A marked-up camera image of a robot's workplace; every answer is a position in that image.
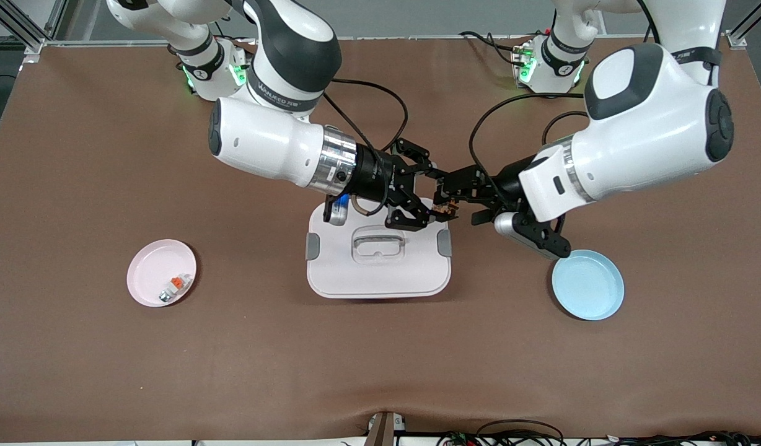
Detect orange black push-button switch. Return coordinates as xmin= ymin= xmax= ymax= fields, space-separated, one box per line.
xmin=431 ymin=183 xmax=460 ymax=224

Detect white lidded storage box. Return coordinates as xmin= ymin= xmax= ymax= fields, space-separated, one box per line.
xmin=305 ymin=197 xmax=454 ymax=300

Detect light blue round plate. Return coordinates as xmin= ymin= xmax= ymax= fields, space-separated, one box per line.
xmin=551 ymin=249 xmax=625 ymax=321

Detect brown table mat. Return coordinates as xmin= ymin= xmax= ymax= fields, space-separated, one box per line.
xmin=0 ymin=38 xmax=761 ymax=442

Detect pink round plate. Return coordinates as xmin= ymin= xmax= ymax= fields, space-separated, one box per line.
xmin=126 ymin=239 xmax=198 ymax=308

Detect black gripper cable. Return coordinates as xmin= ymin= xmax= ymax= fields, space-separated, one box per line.
xmin=319 ymin=77 xmax=410 ymax=217
xmin=468 ymin=92 xmax=589 ymax=186

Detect black base cable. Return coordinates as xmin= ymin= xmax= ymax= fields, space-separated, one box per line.
xmin=459 ymin=30 xmax=530 ymax=66

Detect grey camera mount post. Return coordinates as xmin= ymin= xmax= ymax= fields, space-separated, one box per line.
xmin=363 ymin=411 xmax=407 ymax=446

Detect white switch with orange tab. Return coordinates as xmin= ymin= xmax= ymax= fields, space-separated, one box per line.
xmin=157 ymin=274 xmax=193 ymax=304

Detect aluminium frame profile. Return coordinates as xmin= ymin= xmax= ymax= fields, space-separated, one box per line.
xmin=726 ymin=0 xmax=761 ymax=49
xmin=0 ymin=0 xmax=68 ymax=55

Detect black cable bundle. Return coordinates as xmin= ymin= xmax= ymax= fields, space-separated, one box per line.
xmin=436 ymin=419 xmax=761 ymax=446

